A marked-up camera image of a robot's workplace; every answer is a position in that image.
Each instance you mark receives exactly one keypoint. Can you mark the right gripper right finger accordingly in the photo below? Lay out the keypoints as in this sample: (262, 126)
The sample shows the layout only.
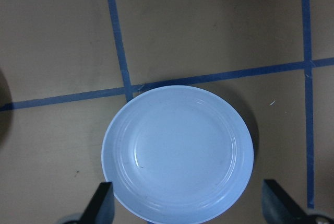
(278, 206)

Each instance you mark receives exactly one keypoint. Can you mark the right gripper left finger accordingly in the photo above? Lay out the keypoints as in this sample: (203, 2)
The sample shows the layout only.
(101, 208)

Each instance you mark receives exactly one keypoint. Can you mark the blue plate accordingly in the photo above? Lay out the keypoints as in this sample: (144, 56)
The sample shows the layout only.
(177, 154)

